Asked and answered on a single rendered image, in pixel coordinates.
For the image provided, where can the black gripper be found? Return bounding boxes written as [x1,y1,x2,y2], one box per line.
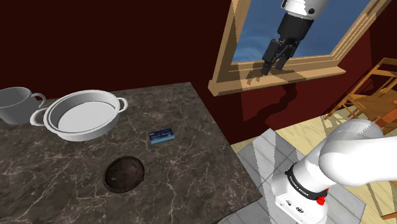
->
[261,13,315,76]

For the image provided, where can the wooden framed window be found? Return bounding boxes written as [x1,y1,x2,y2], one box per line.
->
[207,0,393,97]

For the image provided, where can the grey tiled robot stand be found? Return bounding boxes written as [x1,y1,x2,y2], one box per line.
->
[217,127,367,224]

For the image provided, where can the wooden chair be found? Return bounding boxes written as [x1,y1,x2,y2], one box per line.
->
[323,57,397,135]

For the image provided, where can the blue card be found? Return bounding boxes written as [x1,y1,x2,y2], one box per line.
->
[148,127,176,146]

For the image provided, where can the dark brown round bowl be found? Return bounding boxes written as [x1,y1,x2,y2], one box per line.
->
[102,155,146,193]

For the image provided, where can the white cup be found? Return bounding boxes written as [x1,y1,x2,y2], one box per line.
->
[0,87,47,126]

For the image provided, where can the white two-handled pot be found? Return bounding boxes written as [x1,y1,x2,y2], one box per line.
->
[29,89,129,142]

